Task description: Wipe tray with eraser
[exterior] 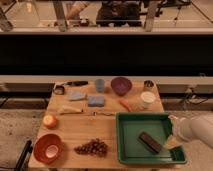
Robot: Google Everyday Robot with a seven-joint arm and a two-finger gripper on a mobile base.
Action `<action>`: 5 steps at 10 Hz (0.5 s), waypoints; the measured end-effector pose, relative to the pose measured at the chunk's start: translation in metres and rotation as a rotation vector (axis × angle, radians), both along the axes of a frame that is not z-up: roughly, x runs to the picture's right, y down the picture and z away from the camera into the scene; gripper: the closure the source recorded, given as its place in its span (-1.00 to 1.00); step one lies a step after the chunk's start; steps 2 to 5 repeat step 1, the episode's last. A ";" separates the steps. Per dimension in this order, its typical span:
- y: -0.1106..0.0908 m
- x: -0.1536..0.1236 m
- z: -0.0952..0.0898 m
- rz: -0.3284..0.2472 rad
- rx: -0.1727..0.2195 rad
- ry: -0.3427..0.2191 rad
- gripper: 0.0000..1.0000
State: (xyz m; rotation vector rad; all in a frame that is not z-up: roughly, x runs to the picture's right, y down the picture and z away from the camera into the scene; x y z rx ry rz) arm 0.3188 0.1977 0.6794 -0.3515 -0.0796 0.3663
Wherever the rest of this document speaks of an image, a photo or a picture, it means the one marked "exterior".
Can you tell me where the purple bowl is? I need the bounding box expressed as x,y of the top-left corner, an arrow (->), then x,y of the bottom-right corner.
111,77 -> 132,96

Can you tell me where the grey-blue cloth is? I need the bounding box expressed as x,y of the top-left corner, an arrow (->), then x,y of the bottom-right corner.
68,91 -> 87,101

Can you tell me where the small metal cup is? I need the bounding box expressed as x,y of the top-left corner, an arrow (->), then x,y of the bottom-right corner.
144,80 -> 154,91

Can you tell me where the blue sponge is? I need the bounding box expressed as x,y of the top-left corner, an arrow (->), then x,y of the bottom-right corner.
88,96 -> 105,107

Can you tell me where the orange apple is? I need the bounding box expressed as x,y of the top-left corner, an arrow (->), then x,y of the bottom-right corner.
43,115 -> 58,129

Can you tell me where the dark brown eraser block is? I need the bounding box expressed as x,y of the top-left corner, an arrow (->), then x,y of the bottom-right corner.
139,132 -> 162,154

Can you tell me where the orange carrot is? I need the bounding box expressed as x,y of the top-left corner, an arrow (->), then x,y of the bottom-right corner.
119,99 -> 132,112

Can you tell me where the white cup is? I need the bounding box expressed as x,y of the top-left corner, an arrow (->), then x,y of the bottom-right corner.
140,91 -> 156,108

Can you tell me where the bunch of dark grapes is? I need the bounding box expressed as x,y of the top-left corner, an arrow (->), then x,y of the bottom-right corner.
74,139 -> 108,157

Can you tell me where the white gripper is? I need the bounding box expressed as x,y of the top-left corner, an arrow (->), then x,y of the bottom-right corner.
163,115 -> 193,150

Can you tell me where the blue cup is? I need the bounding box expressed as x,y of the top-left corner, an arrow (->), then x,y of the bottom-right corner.
94,79 -> 105,93

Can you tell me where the person in dark clothes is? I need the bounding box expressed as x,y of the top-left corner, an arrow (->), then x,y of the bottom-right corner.
96,0 -> 142,27

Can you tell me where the green plastic tray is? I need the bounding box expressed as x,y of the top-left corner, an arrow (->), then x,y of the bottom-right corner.
116,113 -> 187,165

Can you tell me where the orange bowl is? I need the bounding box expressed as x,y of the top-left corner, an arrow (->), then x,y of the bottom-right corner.
33,134 -> 62,164

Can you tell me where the black chair frame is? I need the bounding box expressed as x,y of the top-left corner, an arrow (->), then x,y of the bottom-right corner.
14,140 -> 33,171

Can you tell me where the yellow banana piece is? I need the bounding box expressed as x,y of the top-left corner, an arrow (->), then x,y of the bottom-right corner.
58,105 -> 83,115

